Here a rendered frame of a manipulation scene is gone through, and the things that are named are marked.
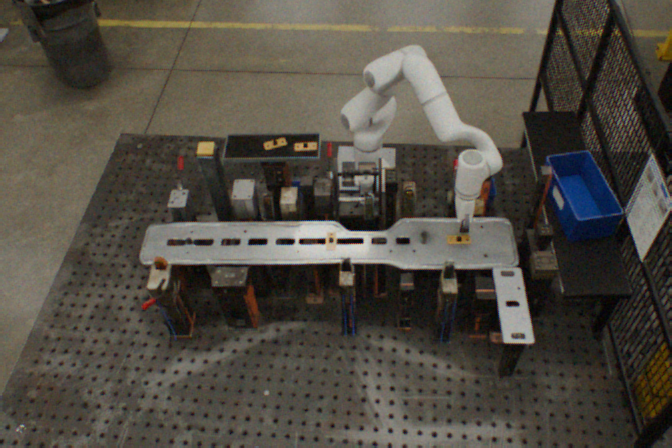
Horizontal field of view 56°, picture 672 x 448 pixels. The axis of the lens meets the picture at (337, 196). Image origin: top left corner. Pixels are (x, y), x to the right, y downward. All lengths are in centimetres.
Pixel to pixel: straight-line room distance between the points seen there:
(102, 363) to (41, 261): 145
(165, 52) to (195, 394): 316
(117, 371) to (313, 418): 76
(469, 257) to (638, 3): 362
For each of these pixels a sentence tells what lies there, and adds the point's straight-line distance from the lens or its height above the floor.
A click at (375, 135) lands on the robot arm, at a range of 261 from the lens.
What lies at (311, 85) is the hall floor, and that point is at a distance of 452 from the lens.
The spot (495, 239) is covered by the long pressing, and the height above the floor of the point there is 100.
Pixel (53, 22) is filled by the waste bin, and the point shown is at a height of 58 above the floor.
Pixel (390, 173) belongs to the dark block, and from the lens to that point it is 239.
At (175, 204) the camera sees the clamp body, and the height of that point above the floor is 106.
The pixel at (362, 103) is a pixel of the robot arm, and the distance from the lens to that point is 242.
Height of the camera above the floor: 289
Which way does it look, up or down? 50 degrees down
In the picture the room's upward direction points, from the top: 4 degrees counter-clockwise
